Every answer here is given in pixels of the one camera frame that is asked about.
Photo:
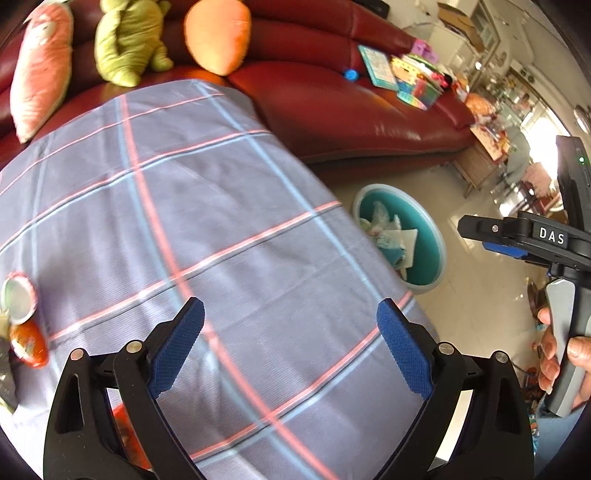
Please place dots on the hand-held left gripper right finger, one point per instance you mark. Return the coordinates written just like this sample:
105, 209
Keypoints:
405, 348

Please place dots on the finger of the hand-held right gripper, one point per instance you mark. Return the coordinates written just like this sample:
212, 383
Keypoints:
489, 228
505, 251

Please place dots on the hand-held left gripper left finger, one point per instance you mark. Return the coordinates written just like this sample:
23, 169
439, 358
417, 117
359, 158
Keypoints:
178, 346

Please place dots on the teal round bin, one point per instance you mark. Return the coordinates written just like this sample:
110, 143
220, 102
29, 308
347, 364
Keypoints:
427, 261

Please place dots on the person's right hand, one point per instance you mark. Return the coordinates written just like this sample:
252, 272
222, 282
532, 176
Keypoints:
548, 355

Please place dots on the pink chair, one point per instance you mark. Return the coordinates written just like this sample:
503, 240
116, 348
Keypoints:
538, 184

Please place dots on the wooden side cabinet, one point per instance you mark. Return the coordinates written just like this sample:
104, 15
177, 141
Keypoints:
482, 161

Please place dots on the grey hanging cloth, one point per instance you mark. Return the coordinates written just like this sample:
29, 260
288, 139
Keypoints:
517, 157

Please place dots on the white tissue paper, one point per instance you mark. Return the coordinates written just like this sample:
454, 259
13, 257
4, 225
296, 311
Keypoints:
406, 247

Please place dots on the orange red wrapper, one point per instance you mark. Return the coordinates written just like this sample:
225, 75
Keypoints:
127, 434

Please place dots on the clear crumpled plastic bag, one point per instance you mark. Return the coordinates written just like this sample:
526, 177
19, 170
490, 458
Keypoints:
381, 217

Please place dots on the plaid grey table cloth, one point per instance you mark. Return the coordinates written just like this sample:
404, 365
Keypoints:
231, 207

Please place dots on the red shiny snack packet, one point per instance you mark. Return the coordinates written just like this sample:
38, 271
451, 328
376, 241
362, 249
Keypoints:
28, 344

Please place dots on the rainbow striped toy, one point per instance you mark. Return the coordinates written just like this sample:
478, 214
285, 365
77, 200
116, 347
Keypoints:
418, 94

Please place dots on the round cup with pink rim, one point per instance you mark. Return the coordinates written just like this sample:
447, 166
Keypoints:
17, 297

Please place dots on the dark wrapper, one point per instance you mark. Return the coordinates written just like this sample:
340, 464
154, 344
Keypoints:
7, 378

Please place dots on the pile of colourful books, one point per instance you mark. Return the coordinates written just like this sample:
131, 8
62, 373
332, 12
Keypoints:
418, 67

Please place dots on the red leather sofa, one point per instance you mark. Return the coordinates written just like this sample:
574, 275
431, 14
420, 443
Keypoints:
346, 108

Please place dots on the light blue picture book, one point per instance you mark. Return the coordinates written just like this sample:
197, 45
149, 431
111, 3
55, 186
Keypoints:
376, 67

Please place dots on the small blue toy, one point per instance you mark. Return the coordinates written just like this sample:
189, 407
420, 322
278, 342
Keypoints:
351, 74

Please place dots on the brown cardboard box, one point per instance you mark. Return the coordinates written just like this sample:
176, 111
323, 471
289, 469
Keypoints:
459, 23

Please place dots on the green plush toy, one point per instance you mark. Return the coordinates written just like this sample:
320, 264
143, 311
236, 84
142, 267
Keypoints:
129, 41

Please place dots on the pink plush toy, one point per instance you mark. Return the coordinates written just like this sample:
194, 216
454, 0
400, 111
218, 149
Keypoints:
39, 69

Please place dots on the orange carrot plush toy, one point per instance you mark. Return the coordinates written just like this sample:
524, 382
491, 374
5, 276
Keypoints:
217, 34

